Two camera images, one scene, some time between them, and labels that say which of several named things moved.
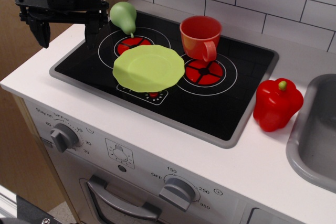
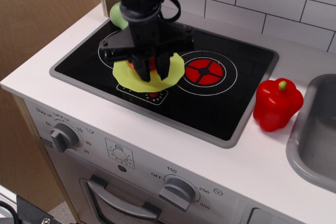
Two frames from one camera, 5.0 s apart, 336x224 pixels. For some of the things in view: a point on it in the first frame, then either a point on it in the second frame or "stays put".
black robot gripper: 61,1 to 148,36
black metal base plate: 28,213 stays put
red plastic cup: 200,35 to 152,61
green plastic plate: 148,68 stays put
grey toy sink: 311,150 stays put
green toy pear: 123,14 stays put
